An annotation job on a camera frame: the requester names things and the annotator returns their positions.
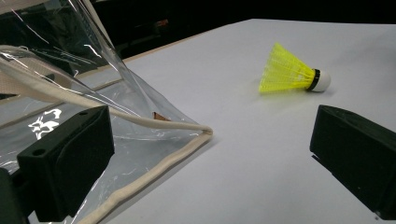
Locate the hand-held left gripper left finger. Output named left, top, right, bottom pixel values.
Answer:
left=17, top=105, right=116, bottom=223

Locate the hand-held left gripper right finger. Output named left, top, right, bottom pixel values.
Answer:
left=309, top=105, right=396, bottom=220

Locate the clear plastic bag beige trim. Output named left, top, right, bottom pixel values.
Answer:
left=0, top=0, right=214, bottom=224

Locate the yellow plastic shuttlecock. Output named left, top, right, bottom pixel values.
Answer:
left=258, top=42, right=332, bottom=93

